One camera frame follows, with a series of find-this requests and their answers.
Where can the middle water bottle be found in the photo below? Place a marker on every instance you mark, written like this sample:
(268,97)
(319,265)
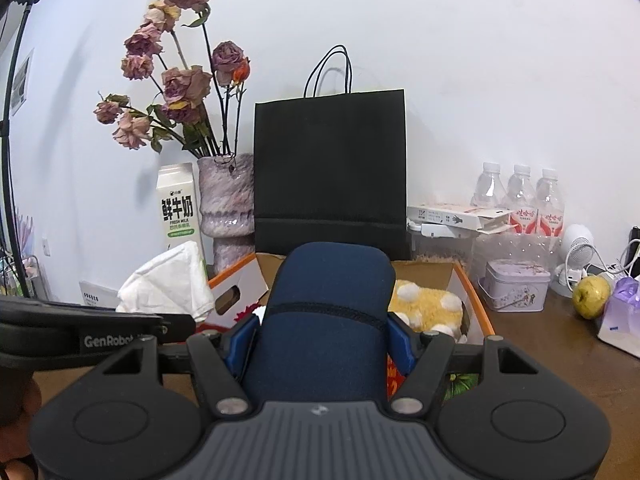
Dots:
(520,200)

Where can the yellow green apple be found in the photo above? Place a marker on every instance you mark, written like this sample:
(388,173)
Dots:
(590,296)

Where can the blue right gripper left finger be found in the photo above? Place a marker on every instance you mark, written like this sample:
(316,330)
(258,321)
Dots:
(237,343)

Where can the person's left hand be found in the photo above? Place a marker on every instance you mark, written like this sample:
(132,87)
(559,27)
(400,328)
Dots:
(20,400)

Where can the left water bottle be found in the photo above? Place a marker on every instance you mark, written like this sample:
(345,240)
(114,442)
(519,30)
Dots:
(489,191)

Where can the flat white pink box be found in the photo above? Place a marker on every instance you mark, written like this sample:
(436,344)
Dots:
(470,218)

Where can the navy blue soft pouch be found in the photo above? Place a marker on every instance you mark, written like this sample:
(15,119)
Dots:
(300,356)

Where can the right water bottle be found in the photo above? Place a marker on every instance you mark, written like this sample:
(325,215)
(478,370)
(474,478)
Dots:
(550,204)

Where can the clear plastic food container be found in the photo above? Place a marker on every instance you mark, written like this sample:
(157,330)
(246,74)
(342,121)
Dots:
(439,243)

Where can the yellow white plush toy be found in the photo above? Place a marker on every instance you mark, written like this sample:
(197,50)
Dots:
(425,309)

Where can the water bottle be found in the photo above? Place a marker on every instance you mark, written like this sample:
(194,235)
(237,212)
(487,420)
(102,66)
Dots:
(550,204)
(489,191)
(520,200)

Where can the lavender gift bag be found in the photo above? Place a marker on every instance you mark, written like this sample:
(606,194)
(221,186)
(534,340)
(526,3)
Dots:
(620,323)

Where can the lavender decorated tin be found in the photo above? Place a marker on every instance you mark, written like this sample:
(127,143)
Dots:
(514,286)

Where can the dried rose bouquet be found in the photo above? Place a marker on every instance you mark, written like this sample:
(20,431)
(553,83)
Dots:
(199,87)

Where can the small white desk fan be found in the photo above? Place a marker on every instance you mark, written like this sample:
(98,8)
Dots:
(575,252)

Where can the orange cardboard box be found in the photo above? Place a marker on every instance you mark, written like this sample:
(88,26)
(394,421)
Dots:
(250,281)

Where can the red fabric rose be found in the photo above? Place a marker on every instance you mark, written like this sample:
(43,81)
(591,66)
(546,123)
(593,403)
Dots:
(257,310)

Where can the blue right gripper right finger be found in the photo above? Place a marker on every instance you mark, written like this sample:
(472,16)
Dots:
(405,346)

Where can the purple speckled vase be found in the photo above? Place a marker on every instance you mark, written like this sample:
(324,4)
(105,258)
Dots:
(227,207)

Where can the white green milk carton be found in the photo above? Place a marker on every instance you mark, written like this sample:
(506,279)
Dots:
(178,201)

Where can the black paper shopping bag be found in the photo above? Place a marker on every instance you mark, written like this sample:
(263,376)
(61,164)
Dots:
(331,168)

